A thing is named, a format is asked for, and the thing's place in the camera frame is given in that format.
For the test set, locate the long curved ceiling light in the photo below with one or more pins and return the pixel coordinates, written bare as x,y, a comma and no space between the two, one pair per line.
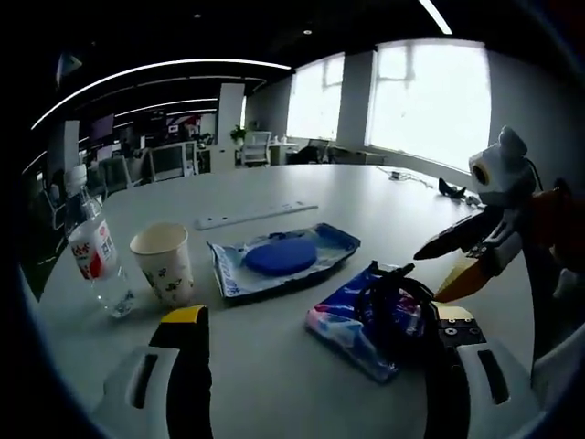
173,65

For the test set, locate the white office chair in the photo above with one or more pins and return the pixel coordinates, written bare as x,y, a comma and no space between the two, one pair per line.
257,146

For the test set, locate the small black object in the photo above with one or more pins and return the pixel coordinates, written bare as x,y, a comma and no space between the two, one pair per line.
450,189

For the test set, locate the wide window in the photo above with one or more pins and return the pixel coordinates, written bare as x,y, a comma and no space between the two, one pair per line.
429,105

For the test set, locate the green potted plant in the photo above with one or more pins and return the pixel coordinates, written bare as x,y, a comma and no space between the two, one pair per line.
238,134

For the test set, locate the printed paper cup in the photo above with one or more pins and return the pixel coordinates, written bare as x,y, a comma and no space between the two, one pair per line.
166,270

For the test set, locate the white table socket strip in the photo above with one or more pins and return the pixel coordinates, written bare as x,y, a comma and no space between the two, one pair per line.
256,216

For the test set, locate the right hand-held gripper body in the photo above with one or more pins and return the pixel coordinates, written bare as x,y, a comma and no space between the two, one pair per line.
505,176

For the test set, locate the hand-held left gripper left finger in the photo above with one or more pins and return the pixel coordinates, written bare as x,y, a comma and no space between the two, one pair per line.
183,366

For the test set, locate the short ceiling light strip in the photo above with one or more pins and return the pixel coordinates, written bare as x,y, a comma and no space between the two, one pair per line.
436,16

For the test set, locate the clear water bottle red label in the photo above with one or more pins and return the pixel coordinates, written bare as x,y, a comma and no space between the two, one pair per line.
93,247

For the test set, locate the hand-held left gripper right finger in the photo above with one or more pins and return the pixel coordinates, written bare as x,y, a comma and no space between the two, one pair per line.
475,393

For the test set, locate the narrow window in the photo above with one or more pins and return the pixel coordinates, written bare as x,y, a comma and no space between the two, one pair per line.
315,98

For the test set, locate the small blue snack packet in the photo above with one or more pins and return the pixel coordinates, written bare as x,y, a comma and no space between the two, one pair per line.
338,329

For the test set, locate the wall screen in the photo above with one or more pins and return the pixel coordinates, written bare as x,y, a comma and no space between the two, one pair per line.
103,128

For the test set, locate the dark office chair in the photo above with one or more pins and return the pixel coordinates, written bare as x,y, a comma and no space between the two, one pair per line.
316,151

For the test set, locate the white round table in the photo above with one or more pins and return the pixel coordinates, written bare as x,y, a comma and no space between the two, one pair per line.
283,338

